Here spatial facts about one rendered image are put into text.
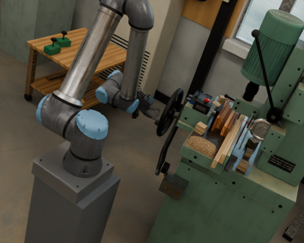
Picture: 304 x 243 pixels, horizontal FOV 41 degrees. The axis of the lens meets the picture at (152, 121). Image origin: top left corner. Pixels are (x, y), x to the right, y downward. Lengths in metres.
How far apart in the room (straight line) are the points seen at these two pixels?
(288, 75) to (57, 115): 1.05
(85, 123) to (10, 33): 2.37
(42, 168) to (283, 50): 1.20
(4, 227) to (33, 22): 1.93
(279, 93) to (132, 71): 0.70
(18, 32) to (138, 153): 1.62
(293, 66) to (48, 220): 1.36
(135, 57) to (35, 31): 1.96
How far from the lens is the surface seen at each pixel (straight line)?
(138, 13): 1.81
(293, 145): 1.99
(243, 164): 2.00
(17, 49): 4.01
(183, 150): 1.84
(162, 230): 2.37
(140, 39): 1.88
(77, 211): 1.91
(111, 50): 3.35
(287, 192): 2.05
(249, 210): 2.10
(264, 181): 2.03
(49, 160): 1.95
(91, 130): 1.75
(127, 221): 2.64
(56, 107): 1.85
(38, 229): 2.21
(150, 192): 2.87
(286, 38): 1.84
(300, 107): 1.81
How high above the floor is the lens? 1.93
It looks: 33 degrees down
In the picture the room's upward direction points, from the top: 19 degrees clockwise
